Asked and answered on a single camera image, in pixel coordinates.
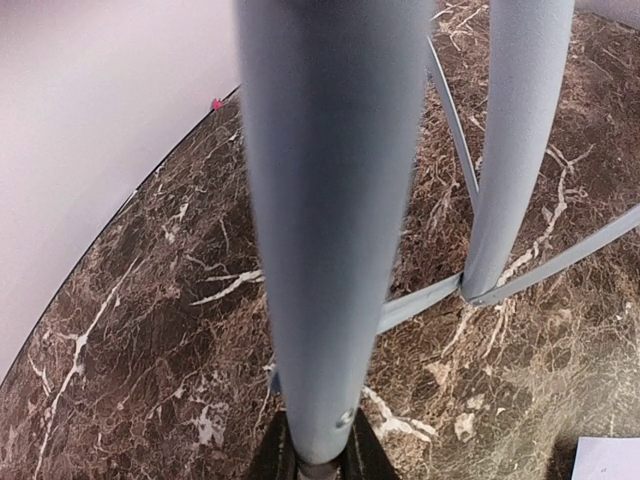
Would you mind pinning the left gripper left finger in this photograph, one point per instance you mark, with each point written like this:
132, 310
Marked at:
275, 459

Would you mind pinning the light blue music stand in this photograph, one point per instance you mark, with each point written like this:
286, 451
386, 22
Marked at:
331, 104

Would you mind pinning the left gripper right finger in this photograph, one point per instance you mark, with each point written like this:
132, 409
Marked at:
363, 456

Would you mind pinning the purple sheet music page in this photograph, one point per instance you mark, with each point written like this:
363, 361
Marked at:
607, 459

